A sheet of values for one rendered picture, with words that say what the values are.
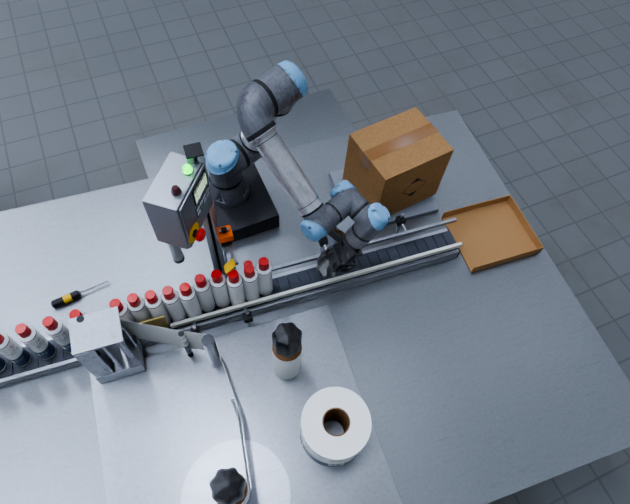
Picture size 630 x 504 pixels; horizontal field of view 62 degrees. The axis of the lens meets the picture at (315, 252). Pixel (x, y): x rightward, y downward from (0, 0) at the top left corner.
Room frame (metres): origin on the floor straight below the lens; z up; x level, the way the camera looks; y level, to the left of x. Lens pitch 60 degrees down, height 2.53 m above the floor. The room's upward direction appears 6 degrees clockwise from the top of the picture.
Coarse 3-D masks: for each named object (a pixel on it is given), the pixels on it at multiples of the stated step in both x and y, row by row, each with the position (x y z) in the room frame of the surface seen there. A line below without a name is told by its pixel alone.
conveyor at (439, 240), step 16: (416, 240) 1.06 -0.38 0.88; (432, 240) 1.07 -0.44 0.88; (448, 240) 1.07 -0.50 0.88; (368, 256) 0.97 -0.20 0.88; (384, 256) 0.98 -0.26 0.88; (400, 256) 0.98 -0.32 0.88; (304, 272) 0.88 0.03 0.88; (336, 272) 0.89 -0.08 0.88; (288, 288) 0.81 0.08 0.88; (32, 352) 0.49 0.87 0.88; (64, 352) 0.50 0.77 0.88; (16, 368) 0.43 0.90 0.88; (32, 368) 0.44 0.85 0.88
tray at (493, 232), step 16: (464, 208) 1.24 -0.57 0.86; (480, 208) 1.27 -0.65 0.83; (496, 208) 1.28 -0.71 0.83; (512, 208) 1.29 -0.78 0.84; (448, 224) 1.18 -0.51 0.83; (464, 224) 1.19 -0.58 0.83; (480, 224) 1.19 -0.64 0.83; (496, 224) 1.20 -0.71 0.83; (512, 224) 1.21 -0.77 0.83; (528, 224) 1.19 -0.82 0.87; (464, 240) 1.11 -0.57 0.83; (480, 240) 1.12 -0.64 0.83; (496, 240) 1.13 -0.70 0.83; (512, 240) 1.13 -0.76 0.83; (528, 240) 1.14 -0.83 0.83; (464, 256) 1.04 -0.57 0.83; (480, 256) 1.05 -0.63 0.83; (496, 256) 1.05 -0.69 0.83; (512, 256) 1.04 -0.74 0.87
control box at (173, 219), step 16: (176, 160) 0.85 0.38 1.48; (160, 176) 0.79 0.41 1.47; (176, 176) 0.80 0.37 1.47; (192, 176) 0.80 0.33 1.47; (160, 192) 0.74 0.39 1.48; (160, 208) 0.70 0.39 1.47; (176, 208) 0.70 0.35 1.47; (192, 208) 0.75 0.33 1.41; (208, 208) 0.82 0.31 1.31; (160, 224) 0.71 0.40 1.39; (176, 224) 0.70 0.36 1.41; (192, 224) 0.73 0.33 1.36; (160, 240) 0.71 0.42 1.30; (176, 240) 0.70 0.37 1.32; (192, 240) 0.71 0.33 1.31
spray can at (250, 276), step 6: (246, 270) 0.76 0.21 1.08; (252, 270) 0.76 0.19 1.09; (246, 276) 0.75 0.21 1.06; (252, 276) 0.75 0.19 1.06; (246, 282) 0.74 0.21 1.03; (252, 282) 0.74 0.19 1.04; (258, 282) 0.76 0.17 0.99; (246, 288) 0.74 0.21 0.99; (252, 288) 0.74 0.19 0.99; (258, 288) 0.76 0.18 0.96; (246, 294) 0.74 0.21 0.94; (252, 294) 0.74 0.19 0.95; (258, 294) 0.75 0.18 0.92; (246, 300) 0.74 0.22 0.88
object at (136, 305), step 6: (132, 294) 0.64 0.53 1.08; (132, 300) 0.62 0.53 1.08; (138, 300) 0.62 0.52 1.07; (132, 306) 0.61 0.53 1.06; (138, 306) 0.61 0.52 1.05; (144, 306) 0.62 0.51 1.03; (132, 312) 0.60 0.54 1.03; (138, 312) 0.60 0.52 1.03; (144, 312) 0.61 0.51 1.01; (138, 318) 0.60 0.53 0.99; (144, 318) 0.61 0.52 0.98; (150, 318) 0.62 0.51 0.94
